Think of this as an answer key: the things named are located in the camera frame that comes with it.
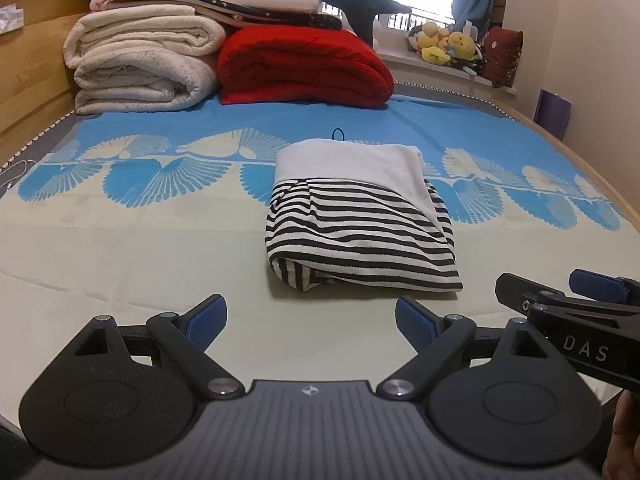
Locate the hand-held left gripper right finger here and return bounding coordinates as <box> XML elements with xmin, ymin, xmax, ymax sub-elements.
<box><xmin>376</xmin><ymin>296</ymin><xmax>557</xmax><ymax>402</ymax></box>

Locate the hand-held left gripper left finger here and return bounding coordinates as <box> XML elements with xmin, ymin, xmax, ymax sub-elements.
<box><xmin>72</xmin><ymin>294</ymin><xmax>247</xmax><ymax>402</ymax></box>

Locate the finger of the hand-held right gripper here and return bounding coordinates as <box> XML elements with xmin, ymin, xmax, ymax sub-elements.
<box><xmin>494</xmin><ymin>272</ymin><xmax>640</xmax><ymax>322</ymax></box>
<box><xmin>569</xmin><ymin>268</ymin><xmax>640</xmax><ymax>307</ymax></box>

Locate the striped black white hoodie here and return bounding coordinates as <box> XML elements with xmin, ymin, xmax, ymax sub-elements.
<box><xmin>265</xmin><ymin>141</ymin><xmax>464</xmax><ymax>294</ymax></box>

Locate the person's right hand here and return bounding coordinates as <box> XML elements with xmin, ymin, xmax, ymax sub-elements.
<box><xmin>604</xmin><ymin>391</ymin><xmax>640</xmax><ymax>480</ymax></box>

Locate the blue printed bedsheet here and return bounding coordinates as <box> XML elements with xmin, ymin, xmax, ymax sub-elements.
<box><xmin>0</xmin><ymin>94</ymin><xmax>640</xmax><ymax>431</ymax></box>

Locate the purple board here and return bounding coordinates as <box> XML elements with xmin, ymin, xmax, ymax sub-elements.
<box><xmin>533</xmin><ymin>88</ymin><xmax>573</xmax><ymax>141</ymax></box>

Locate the white window sill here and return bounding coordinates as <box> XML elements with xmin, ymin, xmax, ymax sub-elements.
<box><xmin>374</xmin><ymin>51</ymin><xmax>522</xmax><ymax>97</ymax></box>

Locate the dark red cushion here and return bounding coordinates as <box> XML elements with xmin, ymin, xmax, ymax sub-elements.
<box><xmin>481</xmin><ymin>27</ymin><xmax>524</xmax><ymax>89</ymax></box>

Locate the black white striped plush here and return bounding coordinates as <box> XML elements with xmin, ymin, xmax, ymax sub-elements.
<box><xmin>461</xmin><ymin>42</ymin><xmax>490</xmax><ymax>77</ymax></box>

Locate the yellow flat plush toy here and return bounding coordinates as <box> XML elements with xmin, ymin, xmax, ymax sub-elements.
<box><xmin>421</xmin><ymin>46</ymin><xmax>452</xmax><ymax>66</ymax></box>

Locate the yellow round plush toy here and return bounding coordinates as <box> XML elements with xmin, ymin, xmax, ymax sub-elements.
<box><xmin>446</xmin><ymin>31</ymin><xmax>477</xmax><ymax>61</ymax></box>

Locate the cream fleece folded blanket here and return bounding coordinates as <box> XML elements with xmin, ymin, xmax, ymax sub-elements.
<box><xmin>62</xmin><ymin>10</ymin><xmax>229</xmax><ymax>116</ymax></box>

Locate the red folded blanket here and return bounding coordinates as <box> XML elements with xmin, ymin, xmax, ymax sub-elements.
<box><xmin>216</xmin><ymin>26</ymin><xmax>396</xmax><ymax>109</ymax></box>

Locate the dark patterned folded blanket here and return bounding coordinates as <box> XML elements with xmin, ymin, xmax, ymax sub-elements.
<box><xmin>106</xmin><ymin>0</ymin><xmax>344</xmax><ymax>31</ymax></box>

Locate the dark teal shark plush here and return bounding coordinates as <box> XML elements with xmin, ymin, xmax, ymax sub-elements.
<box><xmin>192</xmin><ymin>0</ymin><xmax>414</xmax><ymax>47</ymax></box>

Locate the tissue packet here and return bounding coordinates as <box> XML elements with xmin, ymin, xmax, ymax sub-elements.
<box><xmin>0</xmin><ymin>4</ymin><xmax>24</xmax><ymax>32</ymax></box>

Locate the wooden bed frame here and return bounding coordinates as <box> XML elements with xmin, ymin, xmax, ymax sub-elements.
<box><xmin>0</xmin><ymin>0</ymin><xmax>640</xmax><ymax>233</ymax></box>

